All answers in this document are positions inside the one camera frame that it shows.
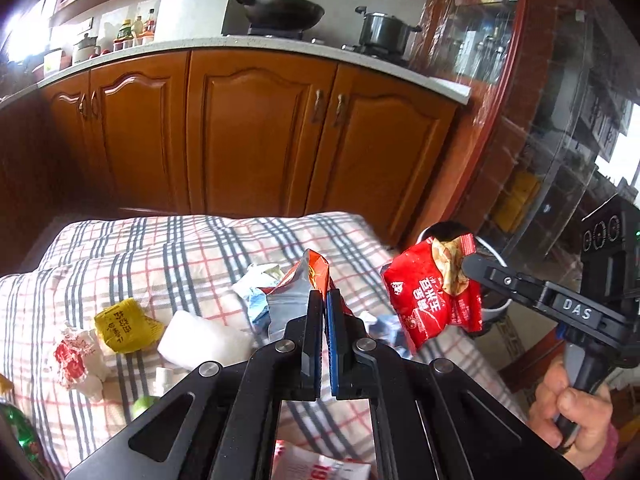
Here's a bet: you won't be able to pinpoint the black wok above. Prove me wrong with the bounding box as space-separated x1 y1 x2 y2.
234 0 324 32

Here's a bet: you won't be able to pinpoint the wooden lower cabinets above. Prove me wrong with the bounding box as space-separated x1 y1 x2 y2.
1 48 457 245

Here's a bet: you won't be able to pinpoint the blue white wrapper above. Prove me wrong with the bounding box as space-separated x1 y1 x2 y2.
231 263 284 334

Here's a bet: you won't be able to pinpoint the white red carton box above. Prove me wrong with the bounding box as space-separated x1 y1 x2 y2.
271 440 371 480

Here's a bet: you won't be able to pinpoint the steel cooking pot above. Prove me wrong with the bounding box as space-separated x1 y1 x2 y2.
355 6 422 55

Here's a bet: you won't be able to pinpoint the red white crumpled paper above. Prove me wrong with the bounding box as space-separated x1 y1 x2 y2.
53 326 110 402

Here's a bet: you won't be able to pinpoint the red snack wrapper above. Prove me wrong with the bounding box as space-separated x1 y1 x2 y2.
382 234 483 353

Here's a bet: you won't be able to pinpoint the green snack packet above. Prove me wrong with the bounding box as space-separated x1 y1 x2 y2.
1 402 44 472

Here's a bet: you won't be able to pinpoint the plaid tablecloth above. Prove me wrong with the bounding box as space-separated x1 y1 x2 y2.
0 210 526 480

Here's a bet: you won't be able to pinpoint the yellow crumpled wrapper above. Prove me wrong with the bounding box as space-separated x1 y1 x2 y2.
94 298 165 354

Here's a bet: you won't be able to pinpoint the person's right hand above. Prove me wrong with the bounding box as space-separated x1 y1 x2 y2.
528 356 618 479

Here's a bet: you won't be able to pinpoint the white countertop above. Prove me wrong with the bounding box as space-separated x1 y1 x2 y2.
0 34 472 109

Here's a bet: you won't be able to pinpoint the gas stove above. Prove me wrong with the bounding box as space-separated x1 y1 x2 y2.
246 24 417 68

